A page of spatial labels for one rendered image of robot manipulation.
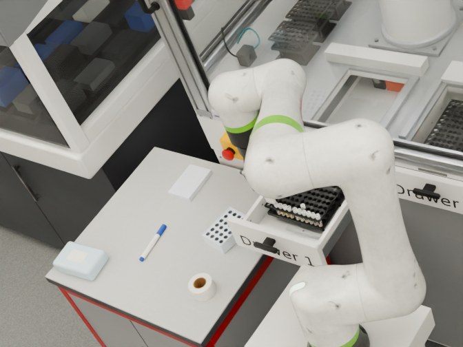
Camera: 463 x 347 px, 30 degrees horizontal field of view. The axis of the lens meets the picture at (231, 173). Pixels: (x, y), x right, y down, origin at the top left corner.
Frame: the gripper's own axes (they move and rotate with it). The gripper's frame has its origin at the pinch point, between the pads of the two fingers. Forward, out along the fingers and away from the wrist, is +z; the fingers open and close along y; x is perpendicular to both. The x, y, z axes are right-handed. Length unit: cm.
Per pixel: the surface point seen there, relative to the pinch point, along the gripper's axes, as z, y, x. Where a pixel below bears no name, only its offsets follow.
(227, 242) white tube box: 17.3, -9.4, 15.3
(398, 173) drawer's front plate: 4.3, 18.9, -27.7
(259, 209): 8.9, -1.0, 6.3
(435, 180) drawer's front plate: 3.7, 18.9, -38.1
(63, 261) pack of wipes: 16, -34, 60
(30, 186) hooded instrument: 45, 3, 133
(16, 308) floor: 96, -27, 148
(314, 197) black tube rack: 6.3, 5.9, -8.6
